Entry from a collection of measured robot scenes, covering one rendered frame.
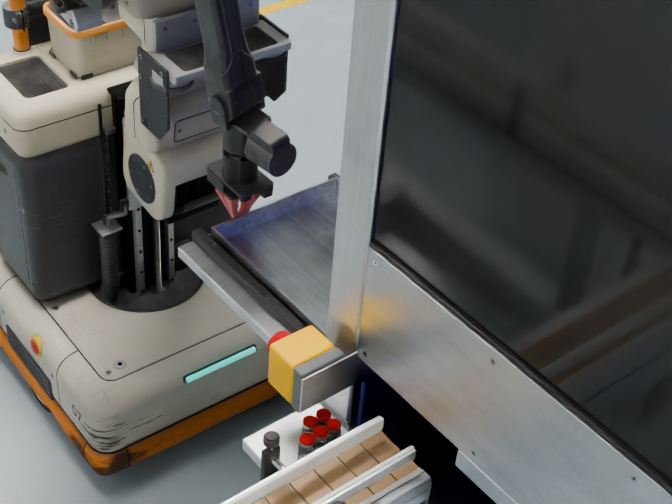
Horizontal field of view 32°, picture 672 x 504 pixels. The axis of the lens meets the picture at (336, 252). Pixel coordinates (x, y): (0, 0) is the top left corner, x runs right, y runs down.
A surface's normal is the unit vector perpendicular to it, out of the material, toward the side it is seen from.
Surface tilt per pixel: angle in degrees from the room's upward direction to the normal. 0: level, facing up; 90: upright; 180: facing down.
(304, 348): 0
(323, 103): 0
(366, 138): 90
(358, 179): 90
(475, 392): 90
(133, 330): 0
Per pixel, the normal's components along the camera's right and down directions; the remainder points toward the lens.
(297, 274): 0.07, -0.77
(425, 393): -0.78, 0.36
